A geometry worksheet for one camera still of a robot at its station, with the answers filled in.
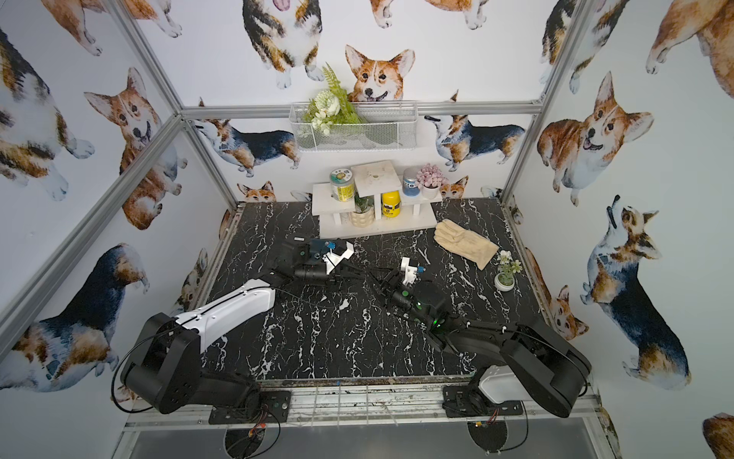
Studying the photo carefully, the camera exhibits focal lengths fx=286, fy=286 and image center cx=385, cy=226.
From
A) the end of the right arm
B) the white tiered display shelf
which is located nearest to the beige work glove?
the white tiered display shelf

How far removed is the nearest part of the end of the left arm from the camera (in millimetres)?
664

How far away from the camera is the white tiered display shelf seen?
1.00 metres
